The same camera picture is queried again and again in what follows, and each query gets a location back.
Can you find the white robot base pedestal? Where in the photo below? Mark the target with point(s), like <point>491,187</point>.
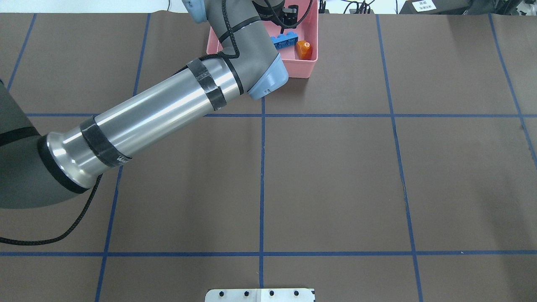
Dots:
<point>300,294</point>

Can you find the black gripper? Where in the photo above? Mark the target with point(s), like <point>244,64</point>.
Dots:
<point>289,16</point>

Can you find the long blue block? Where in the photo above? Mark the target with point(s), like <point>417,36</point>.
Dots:
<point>284,40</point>

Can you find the pink plastic box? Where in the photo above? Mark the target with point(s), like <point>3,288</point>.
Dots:
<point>306,30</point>

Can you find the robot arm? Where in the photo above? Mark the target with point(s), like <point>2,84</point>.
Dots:
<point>41,170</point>

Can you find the orange block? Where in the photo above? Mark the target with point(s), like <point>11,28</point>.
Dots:
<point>303,50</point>

